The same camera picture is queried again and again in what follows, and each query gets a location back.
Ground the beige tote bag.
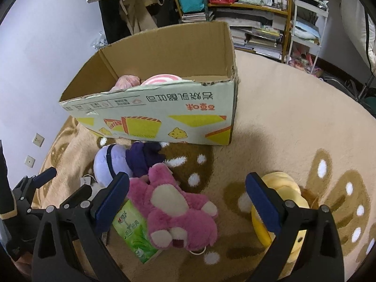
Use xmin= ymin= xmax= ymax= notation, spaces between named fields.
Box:
xmin=119 ymin=0 xmax=165 ymax=34

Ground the white trolley cart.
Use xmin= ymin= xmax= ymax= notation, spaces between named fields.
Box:
xmin=286 ymin=0 xmax=329 ymax=77

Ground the light blue folded cloth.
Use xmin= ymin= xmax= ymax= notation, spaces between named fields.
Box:
xmin=294 ymin=18 xmax=321 ymax=40

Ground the small white keychain toy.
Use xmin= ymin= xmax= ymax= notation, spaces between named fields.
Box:
xmin=80 ymin=176 xmax=103 ymax=196

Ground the black light stand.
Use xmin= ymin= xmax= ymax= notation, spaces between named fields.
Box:
xmin=323 ymin=74 xmax=376 ymax=107

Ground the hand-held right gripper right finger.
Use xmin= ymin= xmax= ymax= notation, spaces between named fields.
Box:
xmin=246 ymin=172 xmax=345 ymax=282

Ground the pink bear plush toy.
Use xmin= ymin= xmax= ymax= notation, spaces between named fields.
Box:
xmin=128 ymin=163 xmax=219 ymax=256

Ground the black hanging garment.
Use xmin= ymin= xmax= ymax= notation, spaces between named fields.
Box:
xmin=98 ymin=0 xmax=133 ymax=44

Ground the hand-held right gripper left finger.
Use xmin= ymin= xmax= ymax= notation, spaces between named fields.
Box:
xmin=32 ymin=172 xmax=131 ymax=282

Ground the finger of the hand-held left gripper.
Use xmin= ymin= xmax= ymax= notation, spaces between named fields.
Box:
xmin=60 ymin=185 xmax=93 ymax=212
xmin=12 ymin=167 xmax=58 ymax=212

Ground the pale pink plush toy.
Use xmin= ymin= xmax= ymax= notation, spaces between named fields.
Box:
xmin=110 ymin=75 xmax=142 ymax=92

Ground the white softbox light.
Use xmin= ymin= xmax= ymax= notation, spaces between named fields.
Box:
xmin=339 ymin=0 xmax=376 ymax=74

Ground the pile of books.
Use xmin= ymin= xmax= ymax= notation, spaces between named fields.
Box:
xmin=229 ymin=9 xmax=287 ymax=61

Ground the yellow plush toy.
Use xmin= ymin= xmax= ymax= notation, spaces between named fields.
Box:
xmin=250 ymin=171 xmax=319 ymax=274

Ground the stack of magazines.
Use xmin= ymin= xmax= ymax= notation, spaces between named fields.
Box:
xmin=180 ymin=12 xmax=208 ymax=23

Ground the purple plush toy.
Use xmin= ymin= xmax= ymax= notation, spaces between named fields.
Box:
xmin=93 ymin=141 xmax=165 ymax=187

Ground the green tissue packet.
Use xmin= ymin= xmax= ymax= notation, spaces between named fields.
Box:
xmin=112 ymin=200 xmax=162 ymax=264

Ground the printed cardboard box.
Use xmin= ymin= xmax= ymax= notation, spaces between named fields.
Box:
xmin=59 ymin=21 xmax=239 ymax=146

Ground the yellow frame shelf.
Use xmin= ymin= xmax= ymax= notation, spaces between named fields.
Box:
xmin=167 ymin=0 xmax=294 ymax=63

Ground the beige brown patterned rug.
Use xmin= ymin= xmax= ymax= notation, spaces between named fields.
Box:
xmin=31 ymin=50 xmax=376 ymax=282

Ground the pink white striped plush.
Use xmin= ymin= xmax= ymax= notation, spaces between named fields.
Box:
xmin=140 ymin=75 xmax=183 ymax=86

